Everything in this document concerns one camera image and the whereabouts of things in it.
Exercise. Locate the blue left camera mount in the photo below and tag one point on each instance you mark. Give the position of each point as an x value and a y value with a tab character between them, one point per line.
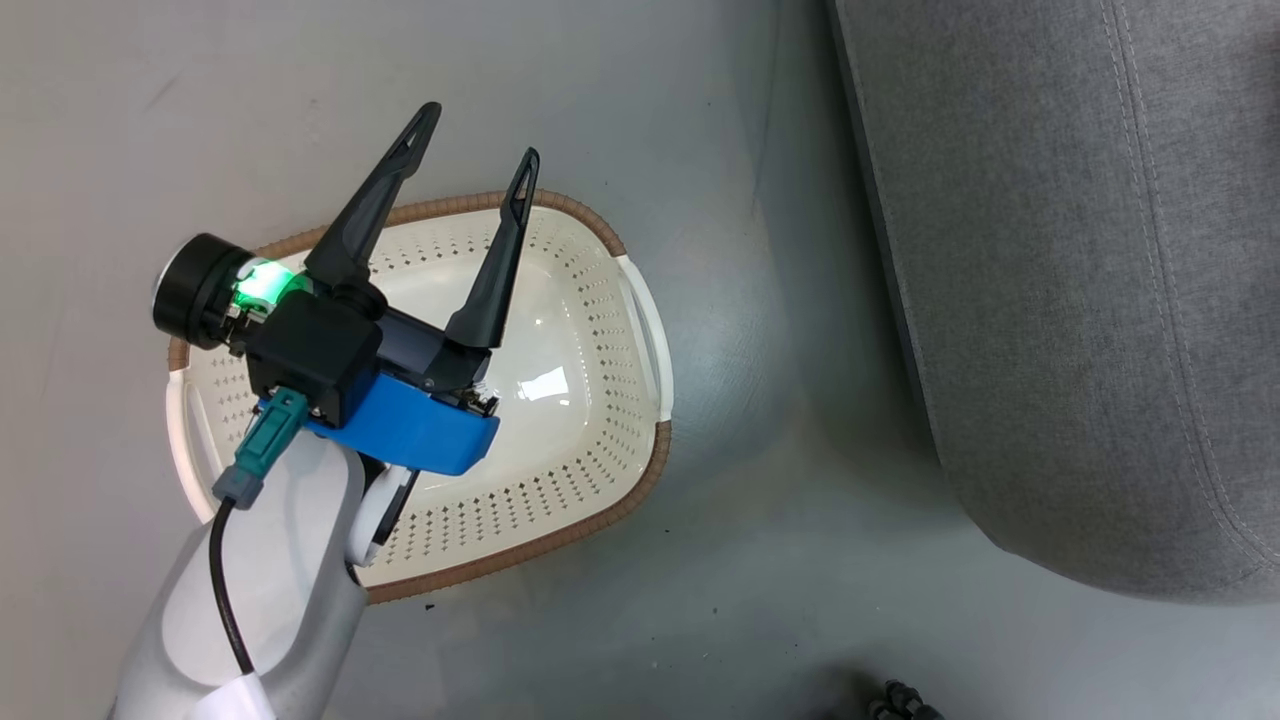
420	435

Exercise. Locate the teal left camera connector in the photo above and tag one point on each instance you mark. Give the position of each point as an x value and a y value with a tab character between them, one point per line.
265	445

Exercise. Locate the white perforated laundry basket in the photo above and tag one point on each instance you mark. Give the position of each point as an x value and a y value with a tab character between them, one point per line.
570	340

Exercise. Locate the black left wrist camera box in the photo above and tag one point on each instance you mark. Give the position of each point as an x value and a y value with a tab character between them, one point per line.
315	355

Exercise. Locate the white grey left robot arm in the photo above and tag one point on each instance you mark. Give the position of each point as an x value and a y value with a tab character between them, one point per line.
290	600

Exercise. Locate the black ribbed part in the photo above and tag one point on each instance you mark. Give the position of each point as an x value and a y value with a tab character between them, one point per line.
900	702

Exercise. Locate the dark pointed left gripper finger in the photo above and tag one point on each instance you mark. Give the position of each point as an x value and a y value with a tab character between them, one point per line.
500	270

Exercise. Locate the grey fabric sofa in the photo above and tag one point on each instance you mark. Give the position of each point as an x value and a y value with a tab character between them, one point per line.
1080	300

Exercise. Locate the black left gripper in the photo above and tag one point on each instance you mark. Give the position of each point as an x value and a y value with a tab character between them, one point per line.
200	290

